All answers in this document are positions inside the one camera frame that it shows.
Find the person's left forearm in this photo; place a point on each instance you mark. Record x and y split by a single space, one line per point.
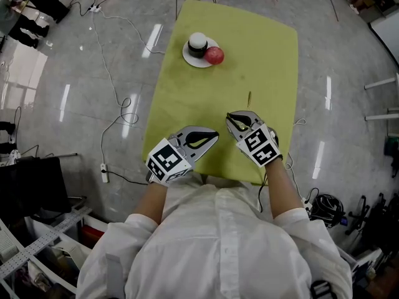
151 201

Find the person's right forearm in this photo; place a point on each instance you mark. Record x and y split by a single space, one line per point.
282 192

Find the white power strip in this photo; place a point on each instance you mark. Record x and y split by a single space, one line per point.
104 173
95 9

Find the dark jar with white lid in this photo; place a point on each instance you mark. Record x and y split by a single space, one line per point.
198 50

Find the white cabinet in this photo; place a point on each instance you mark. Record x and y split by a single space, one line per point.
389 33

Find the white saucer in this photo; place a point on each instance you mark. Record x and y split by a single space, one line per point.
194 62

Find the red apple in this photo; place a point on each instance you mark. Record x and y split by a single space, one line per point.
214 55

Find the green cloth covered table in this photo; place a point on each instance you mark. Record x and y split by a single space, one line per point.
249 58

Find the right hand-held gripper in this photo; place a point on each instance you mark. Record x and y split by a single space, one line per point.
258 143

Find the red box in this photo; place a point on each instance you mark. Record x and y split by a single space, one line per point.
92 235

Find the black chair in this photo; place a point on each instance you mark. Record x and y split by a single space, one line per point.
34 185

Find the person in white shirt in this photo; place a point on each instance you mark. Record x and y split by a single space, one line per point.
218 244

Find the white desk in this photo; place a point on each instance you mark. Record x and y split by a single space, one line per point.
378 83

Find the white perforated shelf rail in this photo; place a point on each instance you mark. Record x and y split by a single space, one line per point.
40 243

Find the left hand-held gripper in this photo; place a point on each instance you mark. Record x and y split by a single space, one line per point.
165 160

